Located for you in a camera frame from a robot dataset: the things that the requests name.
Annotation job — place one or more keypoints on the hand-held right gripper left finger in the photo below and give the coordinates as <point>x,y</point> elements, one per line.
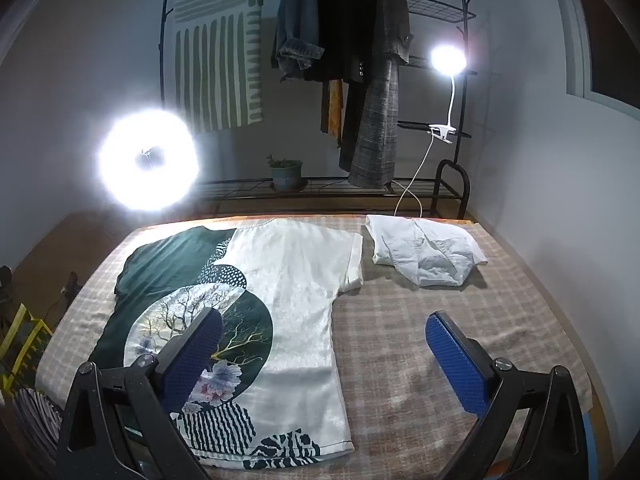
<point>195,355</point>

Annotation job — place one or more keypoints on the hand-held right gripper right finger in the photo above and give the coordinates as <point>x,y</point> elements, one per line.
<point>457,355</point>

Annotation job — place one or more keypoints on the green and white printed t-shirt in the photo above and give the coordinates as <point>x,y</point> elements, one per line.
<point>300,285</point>

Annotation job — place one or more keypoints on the beige checked blanket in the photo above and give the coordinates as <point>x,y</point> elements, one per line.
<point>400,335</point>

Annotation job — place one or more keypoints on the white folded garment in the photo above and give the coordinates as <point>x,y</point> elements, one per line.
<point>430,255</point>

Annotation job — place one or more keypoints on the yellow and green bag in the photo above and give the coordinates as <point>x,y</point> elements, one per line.
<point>25,340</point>

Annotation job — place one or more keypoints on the striped cloth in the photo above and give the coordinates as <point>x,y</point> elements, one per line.
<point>30,425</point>

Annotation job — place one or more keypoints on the small potted plant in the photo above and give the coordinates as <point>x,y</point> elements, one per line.
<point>286,175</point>

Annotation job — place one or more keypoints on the grey plaid coat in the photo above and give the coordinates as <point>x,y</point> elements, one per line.
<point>380,125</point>

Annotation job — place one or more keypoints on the yellow hanging garment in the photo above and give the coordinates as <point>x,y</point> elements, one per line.
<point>332,110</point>

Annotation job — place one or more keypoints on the white clip lamp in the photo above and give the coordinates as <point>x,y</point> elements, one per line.
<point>449,59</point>

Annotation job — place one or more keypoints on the blue denim jacket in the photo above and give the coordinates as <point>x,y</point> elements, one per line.
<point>297,20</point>

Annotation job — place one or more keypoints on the black coat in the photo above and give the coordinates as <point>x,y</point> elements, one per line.
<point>340,20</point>

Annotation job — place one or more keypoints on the black metal bed rail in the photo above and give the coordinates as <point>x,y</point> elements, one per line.
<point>462,180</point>

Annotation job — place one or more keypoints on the green striped wall hanging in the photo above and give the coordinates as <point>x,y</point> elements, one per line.
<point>215,60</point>

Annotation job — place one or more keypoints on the white window frame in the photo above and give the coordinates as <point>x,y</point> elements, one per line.
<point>575,35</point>

